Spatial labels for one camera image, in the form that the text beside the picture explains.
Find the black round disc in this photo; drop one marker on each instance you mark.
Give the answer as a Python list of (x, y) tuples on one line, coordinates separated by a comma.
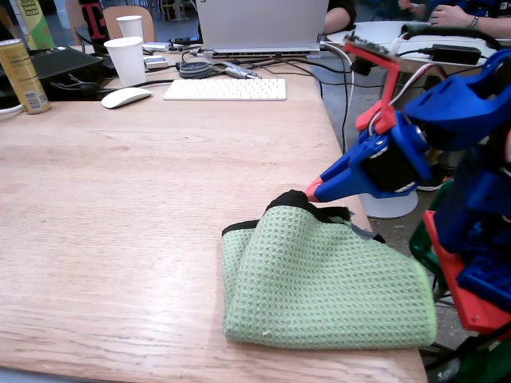
[(195, 69)]

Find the wrist camera on red bracket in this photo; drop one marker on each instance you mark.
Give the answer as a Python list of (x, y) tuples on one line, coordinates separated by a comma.
[(391, 80)]

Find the flat white adapter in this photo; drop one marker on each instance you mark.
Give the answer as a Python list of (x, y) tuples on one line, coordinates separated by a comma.
[(157, 46)]

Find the green waffle cleaning cloth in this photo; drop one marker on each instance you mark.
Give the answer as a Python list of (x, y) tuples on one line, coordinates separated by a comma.
[(319, 287)]

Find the black sneaker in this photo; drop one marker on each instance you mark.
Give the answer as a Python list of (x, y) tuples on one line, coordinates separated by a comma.
[(437, 179)]

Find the person leg beige trousers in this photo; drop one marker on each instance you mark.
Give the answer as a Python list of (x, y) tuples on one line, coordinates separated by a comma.
[(445, 159)]

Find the yellow green carton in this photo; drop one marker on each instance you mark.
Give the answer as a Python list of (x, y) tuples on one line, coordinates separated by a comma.
[(36, 24)]

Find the white computer mouse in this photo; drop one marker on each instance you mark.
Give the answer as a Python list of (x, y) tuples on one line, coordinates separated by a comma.
[(125, 97)]

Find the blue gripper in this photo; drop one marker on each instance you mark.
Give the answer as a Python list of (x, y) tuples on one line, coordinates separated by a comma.
[(361, 175)]

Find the red robot base plate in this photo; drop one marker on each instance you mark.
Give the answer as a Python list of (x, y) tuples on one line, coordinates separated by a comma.
[(475, 315)]

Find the black power adapter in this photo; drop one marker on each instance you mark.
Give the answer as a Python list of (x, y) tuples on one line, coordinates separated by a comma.
[(455, 54)]

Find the black banner magenta letter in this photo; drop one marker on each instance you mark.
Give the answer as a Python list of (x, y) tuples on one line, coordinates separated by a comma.
[(93, 20)]

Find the gray taped bundle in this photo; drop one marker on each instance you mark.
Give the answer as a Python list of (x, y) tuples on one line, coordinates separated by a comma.
[(239, 71)]

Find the yellow drink can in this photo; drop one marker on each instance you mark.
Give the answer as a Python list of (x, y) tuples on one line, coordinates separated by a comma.
[(22, 76)]

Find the small white box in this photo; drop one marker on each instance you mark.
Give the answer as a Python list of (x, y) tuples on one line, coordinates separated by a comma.
[(155, 62)]

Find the person hand bare wrist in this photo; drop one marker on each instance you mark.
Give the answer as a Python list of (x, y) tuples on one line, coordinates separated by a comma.
[(413, 7)]

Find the person arm black sleeve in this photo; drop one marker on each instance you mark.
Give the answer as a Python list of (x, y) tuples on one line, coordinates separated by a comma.
[(339, 16)]

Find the person forearm with wristband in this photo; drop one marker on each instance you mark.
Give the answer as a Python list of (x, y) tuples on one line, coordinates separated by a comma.
[(493, 23)]

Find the green clamp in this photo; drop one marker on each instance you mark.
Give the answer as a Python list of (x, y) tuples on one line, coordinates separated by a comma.
[(487, 363), (423, 247)]

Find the person hand with wristband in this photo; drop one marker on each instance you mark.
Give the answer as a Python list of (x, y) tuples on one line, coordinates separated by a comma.
[(451, 16)]

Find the white paper cup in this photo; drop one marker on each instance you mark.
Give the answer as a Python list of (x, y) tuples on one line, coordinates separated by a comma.
[(129, 28), (125, 64)]

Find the white keyboard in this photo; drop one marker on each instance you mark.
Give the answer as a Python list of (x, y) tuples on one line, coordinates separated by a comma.
[(225, 89)]

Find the silver laptop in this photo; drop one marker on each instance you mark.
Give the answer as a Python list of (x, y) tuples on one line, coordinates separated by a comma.
[(259, 24)]

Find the white round pedestal table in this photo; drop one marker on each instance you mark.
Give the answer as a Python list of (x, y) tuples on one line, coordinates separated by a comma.
[(367, 28)]

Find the black box device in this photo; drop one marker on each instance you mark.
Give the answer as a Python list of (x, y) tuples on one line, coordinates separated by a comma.
[(64, 64)]

